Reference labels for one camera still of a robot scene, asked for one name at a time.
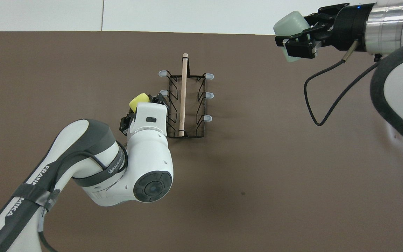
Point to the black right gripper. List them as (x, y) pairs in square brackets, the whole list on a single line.
[(350, 28)]

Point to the pale green plastic cup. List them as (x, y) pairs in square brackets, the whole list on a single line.
[(292, 22)]

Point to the yellow plastic cup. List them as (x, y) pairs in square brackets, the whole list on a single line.
[(138, 100)]

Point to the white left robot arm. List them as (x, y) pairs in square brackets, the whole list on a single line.
[(145, 154)]

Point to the brown paper table mat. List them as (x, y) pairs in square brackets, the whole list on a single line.
[(257, 175)]

